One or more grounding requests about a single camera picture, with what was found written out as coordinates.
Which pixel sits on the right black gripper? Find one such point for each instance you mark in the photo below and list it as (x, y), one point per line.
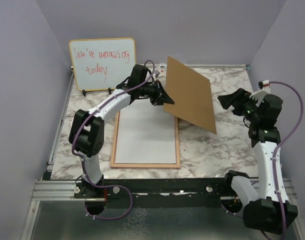
(237, 100)

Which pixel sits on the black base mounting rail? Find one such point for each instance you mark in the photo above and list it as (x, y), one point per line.
(119, 193)

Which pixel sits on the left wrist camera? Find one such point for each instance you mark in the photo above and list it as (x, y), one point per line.
(156, 73)

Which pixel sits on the brown cardboard backing board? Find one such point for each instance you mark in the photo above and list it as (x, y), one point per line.
(192, 96)

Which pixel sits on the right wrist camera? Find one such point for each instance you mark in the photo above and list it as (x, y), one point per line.
(263, 90)

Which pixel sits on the white label strip at wall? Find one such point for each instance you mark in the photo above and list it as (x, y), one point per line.
(162, 68)

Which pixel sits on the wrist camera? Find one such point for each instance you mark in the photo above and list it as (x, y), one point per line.
(263, 90)
(156, 73)

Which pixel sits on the pink wooden photo frame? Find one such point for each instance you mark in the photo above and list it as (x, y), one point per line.
(113, 150)

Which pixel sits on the small whiteboard with red writing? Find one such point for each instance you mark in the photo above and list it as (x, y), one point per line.
(101, 64)

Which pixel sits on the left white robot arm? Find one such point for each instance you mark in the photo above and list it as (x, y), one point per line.
(87, 133)

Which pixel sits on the white photo paper sheet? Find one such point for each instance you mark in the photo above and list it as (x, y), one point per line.
(145, 135)

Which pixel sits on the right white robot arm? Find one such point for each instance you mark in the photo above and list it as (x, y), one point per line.
(266, 209)

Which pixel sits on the aluminium front rail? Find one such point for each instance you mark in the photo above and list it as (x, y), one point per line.
(64, 190)

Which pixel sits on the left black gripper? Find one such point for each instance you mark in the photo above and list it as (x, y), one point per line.
(161, 96)

